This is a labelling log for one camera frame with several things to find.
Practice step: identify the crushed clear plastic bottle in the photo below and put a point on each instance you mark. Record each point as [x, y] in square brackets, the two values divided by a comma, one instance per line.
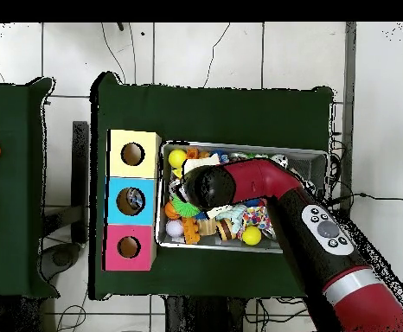
[135, 199]

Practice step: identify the green spiky toy with eyes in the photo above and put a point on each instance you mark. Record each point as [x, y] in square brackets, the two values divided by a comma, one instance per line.
[184, 209]

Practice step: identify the orange toy basketball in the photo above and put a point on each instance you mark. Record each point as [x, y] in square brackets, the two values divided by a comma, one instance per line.
[169, 211]

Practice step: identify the cream knitted cloth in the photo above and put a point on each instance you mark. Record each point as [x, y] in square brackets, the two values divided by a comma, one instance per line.
[201, 162]

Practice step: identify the wooden box with three holes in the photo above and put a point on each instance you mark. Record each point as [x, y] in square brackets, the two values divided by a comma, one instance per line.
[115, 166]

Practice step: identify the dark green table cloth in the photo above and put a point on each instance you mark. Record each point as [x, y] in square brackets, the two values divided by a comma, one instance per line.
[7, 207]
[205, 110]

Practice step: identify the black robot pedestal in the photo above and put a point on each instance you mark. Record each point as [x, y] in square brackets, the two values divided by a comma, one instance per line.
[201, 314]

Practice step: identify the yellow black striped plush toy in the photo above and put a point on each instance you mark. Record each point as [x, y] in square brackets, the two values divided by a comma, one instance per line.
[225, 230]

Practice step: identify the silver mesh bin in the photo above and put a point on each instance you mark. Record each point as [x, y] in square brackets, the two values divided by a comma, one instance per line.
[317, 166]

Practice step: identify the orange plastic building block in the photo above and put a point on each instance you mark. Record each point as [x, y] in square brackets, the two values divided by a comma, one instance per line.
[193, 153]
[190, 231]

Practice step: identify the yellow ball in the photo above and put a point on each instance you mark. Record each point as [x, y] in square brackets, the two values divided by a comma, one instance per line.
[251, 236]
[177, 158]

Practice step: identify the white ball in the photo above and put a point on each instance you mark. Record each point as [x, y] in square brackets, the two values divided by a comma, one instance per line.
[173, 228]

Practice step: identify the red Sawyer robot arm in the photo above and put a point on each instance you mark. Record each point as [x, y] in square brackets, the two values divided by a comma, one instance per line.
[257, 180]

